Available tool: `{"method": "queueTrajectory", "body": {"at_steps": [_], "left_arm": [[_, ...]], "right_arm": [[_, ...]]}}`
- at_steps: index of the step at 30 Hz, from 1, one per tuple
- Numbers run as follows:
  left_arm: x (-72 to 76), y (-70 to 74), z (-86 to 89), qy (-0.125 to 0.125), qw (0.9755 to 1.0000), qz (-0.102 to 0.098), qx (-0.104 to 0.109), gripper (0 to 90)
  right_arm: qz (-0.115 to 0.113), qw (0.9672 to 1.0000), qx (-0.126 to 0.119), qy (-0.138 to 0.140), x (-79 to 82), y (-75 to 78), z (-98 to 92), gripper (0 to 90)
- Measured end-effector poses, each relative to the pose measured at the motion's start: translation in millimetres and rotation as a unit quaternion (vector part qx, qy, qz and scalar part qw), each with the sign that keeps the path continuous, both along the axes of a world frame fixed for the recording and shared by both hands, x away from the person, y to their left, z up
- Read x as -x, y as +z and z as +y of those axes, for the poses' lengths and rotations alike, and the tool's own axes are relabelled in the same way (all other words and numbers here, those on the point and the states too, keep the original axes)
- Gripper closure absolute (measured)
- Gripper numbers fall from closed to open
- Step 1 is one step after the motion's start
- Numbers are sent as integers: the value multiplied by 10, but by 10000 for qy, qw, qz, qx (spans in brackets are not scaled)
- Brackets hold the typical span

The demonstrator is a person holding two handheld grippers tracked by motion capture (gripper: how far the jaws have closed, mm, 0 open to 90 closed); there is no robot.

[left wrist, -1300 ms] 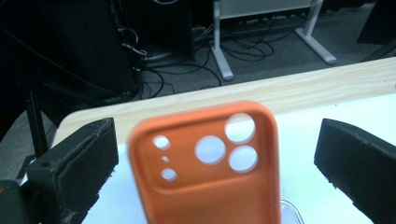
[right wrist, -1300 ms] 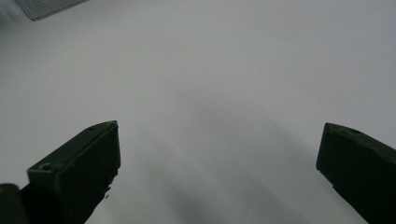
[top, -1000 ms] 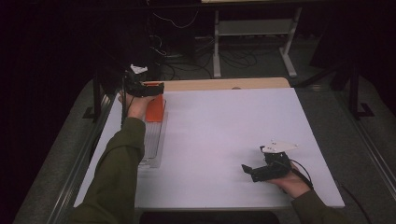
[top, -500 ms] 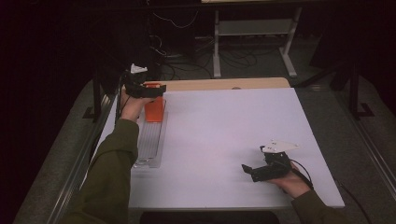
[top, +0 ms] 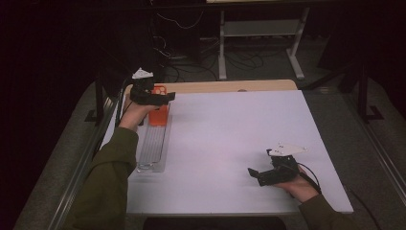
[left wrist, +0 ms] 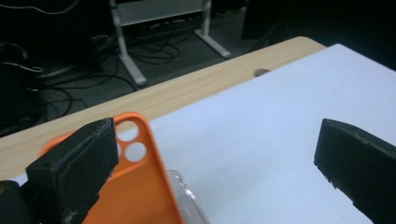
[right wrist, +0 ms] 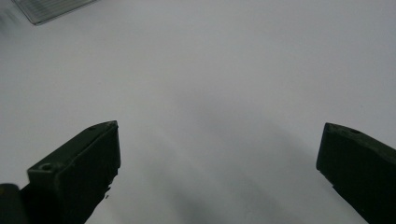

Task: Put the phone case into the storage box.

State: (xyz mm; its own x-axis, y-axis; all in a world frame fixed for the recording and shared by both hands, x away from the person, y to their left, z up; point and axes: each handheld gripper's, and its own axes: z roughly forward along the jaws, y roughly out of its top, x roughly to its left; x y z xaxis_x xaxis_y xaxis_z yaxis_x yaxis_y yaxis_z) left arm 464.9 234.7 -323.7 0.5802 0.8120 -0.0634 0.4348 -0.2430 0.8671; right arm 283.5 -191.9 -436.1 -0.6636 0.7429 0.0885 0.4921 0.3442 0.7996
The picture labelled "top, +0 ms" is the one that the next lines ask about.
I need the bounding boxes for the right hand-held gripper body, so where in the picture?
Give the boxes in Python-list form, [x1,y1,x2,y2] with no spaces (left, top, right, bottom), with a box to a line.
[257,143,309,188]

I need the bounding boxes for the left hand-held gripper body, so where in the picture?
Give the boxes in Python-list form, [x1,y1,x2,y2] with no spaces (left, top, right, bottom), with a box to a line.
[129,67,158,105]

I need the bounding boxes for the orange phone case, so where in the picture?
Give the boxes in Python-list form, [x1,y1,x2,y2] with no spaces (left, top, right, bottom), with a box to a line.
[147,83,169,127]

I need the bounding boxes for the clear plastic tray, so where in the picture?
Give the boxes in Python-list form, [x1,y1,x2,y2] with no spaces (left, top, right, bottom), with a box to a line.
[136,101,174,174]

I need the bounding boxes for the person's left hand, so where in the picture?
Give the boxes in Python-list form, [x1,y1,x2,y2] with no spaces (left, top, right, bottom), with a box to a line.
[118,95,160,132]

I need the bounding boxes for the person's right hand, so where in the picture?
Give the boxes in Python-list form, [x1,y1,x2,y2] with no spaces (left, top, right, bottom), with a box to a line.
[275,172,321,204]

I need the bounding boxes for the black metal stand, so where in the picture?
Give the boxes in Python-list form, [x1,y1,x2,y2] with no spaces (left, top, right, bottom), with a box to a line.
[84,76,106,127]
[357,63,385,124]

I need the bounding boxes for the white table mat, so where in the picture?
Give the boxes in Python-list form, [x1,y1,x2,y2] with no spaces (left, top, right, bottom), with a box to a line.
[100,89,354,216]

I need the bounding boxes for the black chair seat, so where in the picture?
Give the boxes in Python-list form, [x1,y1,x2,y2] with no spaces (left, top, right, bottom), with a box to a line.
[142,217,286,230]

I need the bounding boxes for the left hand-held gripper cable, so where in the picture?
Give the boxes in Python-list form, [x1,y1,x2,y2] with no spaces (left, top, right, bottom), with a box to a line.
[114,77,133,128]

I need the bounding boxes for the hand-held gripper cable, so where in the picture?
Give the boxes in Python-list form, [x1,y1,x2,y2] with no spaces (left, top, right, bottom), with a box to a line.
[114,77,133,128]
[295,162,323,196]

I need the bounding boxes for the right hand-held gripper cable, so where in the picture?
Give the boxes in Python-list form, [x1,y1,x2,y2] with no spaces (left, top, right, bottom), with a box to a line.
[295,162,323,196]

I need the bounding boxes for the tangle of black cables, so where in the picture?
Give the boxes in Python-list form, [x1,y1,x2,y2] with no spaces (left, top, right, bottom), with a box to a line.
[164,47,266,82]

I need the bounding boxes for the white cable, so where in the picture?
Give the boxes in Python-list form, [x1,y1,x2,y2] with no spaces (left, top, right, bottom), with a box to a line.
[156,11,205,31]

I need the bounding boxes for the black floor cable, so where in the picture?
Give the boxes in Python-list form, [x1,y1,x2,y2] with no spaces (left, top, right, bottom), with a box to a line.
[346,187,384,230]

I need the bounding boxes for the metal floor rail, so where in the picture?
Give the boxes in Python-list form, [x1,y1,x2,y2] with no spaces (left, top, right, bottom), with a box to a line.
[47,95,119,230]
[344,95,406,200]

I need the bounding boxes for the white metal desk frame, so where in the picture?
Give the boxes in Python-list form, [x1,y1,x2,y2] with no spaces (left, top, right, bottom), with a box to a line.
[218,7,310,81]

